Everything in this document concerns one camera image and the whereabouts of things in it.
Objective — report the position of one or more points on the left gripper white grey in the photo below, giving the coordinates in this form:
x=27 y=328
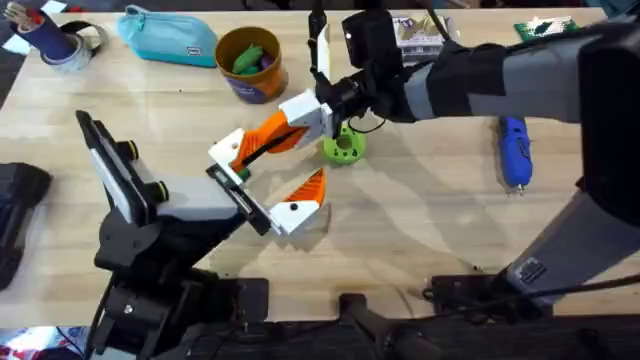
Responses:
x=195 y=197

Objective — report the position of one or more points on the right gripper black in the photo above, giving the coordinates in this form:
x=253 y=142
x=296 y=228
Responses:
x=370 y=95

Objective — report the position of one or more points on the orange ribbed wedge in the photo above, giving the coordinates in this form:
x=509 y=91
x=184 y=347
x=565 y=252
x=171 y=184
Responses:
x=248 y=146

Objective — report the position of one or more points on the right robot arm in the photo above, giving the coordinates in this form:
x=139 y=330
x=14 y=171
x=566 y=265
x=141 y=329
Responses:
x=540 y=80

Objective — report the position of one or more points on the blue electric screwdriver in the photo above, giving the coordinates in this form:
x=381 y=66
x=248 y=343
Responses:
x=515 y=150

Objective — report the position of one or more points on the small green piece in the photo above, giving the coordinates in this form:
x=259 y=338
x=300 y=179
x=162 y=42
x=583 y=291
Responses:
x=244 y=174

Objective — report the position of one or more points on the green disc with holes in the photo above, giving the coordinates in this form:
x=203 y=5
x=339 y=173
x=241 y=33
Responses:
x=334 y=152

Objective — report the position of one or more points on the orange tub with toys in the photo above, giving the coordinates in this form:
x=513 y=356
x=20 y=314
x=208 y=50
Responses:
x=255 y=82

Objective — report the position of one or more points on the right wrist black upright plate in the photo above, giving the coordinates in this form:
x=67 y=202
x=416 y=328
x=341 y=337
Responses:
x=320 y=45

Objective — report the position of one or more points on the wrist black upright plate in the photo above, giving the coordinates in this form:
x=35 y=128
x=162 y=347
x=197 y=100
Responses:
x=320 y=45
x=112 y=170

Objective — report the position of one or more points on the box with white purple contents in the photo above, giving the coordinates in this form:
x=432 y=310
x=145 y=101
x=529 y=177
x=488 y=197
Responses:
x=417 y=37

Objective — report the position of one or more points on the left wrist black upright plate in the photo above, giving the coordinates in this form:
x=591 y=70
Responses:
x=112 y=170

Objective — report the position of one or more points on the teal zip bag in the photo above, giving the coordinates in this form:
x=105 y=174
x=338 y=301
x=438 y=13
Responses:
x=165 y=40

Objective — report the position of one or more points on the grey tape roll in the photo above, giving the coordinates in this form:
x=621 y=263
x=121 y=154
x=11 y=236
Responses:
x=85 y=57

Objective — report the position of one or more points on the black bulky object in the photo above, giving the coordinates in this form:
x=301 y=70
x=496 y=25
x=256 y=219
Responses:
x=17 y=210

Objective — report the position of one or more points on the green board with blocks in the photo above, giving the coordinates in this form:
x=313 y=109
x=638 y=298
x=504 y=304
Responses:
x=545 y=27

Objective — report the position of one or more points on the dark blue pen cup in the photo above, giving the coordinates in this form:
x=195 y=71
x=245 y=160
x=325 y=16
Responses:
x=47 y=37

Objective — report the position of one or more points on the white paper sheet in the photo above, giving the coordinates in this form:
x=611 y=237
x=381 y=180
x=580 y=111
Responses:
x=15 y=45

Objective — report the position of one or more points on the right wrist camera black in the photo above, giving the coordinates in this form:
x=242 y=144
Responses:
x=372 y=37

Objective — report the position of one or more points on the black stand post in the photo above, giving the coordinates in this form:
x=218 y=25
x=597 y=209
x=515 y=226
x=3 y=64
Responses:
x=365 y=315

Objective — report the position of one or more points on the black rail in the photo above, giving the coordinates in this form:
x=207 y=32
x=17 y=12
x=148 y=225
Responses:
x=500 y=340

